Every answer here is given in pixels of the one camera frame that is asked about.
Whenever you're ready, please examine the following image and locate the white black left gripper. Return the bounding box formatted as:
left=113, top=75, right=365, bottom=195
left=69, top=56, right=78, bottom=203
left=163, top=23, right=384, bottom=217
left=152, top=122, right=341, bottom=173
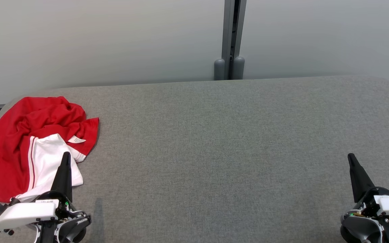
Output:
left=0, top=152, right=77, bottom=233

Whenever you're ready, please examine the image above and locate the red shirt with white sleeves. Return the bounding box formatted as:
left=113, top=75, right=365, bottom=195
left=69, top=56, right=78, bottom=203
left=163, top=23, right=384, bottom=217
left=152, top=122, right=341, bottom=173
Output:
left=0, top=96, right=100, bottom=203

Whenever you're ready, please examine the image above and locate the grey rounded partition foot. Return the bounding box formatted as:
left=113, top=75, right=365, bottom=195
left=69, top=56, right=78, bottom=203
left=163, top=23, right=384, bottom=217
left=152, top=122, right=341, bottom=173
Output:
left=214, top=58, right=226, bottom=81
left=232, top=56, right=245, bottom=80

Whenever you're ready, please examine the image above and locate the grey metal partition post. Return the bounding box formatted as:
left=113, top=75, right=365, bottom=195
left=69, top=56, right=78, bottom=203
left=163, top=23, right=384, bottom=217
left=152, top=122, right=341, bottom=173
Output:
left=222, top=0, right=247, bottom=80

